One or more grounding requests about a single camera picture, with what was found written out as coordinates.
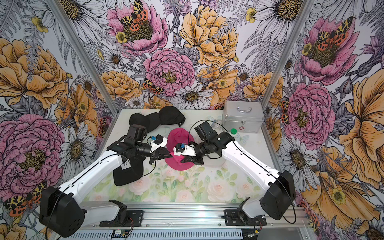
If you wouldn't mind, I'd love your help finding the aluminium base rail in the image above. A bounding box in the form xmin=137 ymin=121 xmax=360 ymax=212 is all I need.
xmin=67 ymin=203 xmax=317 ymax=240

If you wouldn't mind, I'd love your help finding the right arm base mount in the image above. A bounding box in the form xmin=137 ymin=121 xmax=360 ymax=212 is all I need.
xmin=221 ymin=197 xmax=267 ymax=229

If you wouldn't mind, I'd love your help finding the pink cap back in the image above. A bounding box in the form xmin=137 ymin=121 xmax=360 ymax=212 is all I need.
xmin=165 ymin=128 xmax=194 ymax=171

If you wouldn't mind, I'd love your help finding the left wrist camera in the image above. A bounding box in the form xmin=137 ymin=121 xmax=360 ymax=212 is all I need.
xmin=150 ymin=135 xmax=168 ymax=152

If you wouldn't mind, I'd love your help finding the black cap with white logo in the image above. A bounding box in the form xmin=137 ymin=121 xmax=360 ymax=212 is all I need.
xmin=113 ymin=157 xmax=146 ymax=186

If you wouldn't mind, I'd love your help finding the silver first aid case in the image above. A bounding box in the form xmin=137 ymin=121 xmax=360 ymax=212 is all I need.
xmin=223 ymin=101 xmax=264 ymax=134

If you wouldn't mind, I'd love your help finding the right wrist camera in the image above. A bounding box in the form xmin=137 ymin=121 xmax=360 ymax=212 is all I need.
xmin=174 ymin=143 xmax=196 ymax=157

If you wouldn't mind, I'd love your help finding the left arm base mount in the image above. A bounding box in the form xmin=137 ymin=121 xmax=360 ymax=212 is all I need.
xmin=99 ymin=200 xmax=144 ymax=228

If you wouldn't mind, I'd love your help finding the floral table mat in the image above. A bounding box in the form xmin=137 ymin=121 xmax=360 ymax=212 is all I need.
xmin=85 ymin=160 xmax=263 ymax=203

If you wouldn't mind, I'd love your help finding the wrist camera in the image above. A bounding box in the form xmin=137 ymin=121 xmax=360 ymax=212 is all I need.
xmin=174 ymin=143 xmax=196 ymax=157
xmin=150 ymin=135 xmax=168 ymax=152

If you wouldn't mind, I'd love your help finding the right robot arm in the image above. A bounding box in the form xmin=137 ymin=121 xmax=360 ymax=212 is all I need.
xmin=174 ymin=120 xmax=296 ymax=224

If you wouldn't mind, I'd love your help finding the white bottle green lid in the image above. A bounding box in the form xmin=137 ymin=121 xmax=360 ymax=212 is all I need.
xmin=230 ymin=129 xmax=238 ymax=137

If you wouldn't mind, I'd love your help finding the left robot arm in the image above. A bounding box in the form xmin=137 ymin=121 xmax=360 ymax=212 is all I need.
xmin=39 ymin=125 xmax=171 ymax=238

